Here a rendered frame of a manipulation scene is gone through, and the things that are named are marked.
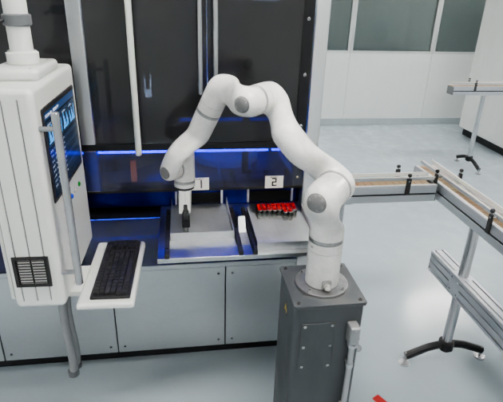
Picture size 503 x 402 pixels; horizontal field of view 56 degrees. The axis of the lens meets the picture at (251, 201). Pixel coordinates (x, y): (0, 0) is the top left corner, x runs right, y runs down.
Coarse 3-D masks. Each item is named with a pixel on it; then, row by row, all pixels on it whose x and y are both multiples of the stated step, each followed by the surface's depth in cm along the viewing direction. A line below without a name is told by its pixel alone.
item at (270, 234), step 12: (252, 216) 215; (300, 216) 216; (252, 228) 199; (264, 228) 204; (276, 228) 205; (288, 228) 205; (300, 228) 205; (264, 240) 195; (276, 240) 195; (288, 240) 195; (300, 240) 196
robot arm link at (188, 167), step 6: (192, 156) 183; (186, 162) 182; (192, 162) 184; (186, 168) 182; (192, 168) 185; (186, 174) 183; (192, 174) 186; (174, 180) 187; (180, 180) 185; (186, 180) 185; (192, 180) 187
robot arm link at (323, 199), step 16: (320, 176) 155; (336, 176) 153; (320, 192) 146; (336, 192) 147; (304, 208) 152; (320, 208) 147; (336, 208) 147; (320, 224) 154; (336, 224) 153; (320, 240) 158; (336, 240) 158
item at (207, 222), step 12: (204, 204) 225; (216, 204) 225; (180, 216) 213; (192, 216) 213; (204, 216) 213; (216, 216) 214; (228, 216) 213; (180, 228) 202; (192, 228) 203; (204, 228) 203; (216, 228) 203; (228, 228) 204; (180, 240) 193
